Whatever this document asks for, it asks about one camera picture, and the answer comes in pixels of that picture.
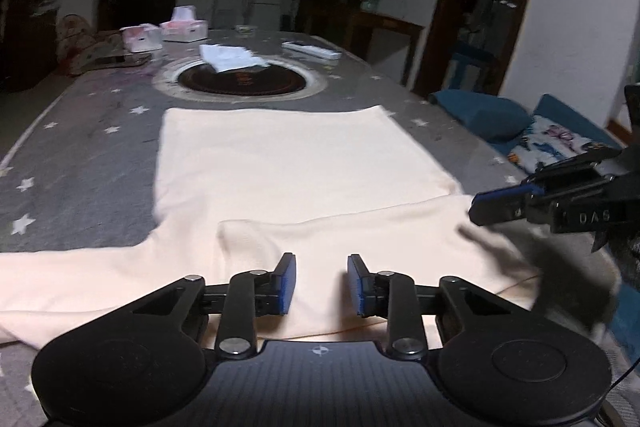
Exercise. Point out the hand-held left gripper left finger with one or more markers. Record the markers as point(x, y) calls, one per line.
point(288, 283)

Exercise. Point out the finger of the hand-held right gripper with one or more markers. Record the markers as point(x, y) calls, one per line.
point(505, 209)
point(565, 169)

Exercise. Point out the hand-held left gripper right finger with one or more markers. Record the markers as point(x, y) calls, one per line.
point(356, 288)

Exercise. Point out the cream sweater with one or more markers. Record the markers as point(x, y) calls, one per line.
point(280, 187)

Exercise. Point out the patterned pillow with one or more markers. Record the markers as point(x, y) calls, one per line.
point(550, 144)

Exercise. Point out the blue sofa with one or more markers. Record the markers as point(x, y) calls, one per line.
point(560, 122)

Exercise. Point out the blue cushion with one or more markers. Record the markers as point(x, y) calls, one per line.
point(482, 114)

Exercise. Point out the blue stool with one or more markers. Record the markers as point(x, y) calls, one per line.
point(472, 64)

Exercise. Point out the round black cooktop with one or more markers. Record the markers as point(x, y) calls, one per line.
point(242, 80)

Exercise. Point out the wooden side table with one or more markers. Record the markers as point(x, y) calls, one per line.
point(385, 32)

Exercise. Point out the white cloth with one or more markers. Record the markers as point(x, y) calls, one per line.
point(231, 57)

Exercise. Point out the white remote control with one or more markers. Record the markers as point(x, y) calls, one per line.
point(311, 50)

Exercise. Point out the grey star-print tablecloth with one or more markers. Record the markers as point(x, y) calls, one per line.
point(90, 157)

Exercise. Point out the glass jar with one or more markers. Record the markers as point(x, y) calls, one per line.
point(370, 1)

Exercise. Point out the small dish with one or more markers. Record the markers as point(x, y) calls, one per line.
point(247, 28)

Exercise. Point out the pink and white tissue box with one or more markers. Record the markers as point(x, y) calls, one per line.
point(142, 38)
point(184, 28)

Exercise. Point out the dark flat tray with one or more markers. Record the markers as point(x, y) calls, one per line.
point(117, 60)

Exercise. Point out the floral padded chair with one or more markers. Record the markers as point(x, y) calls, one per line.
point(82, 44)

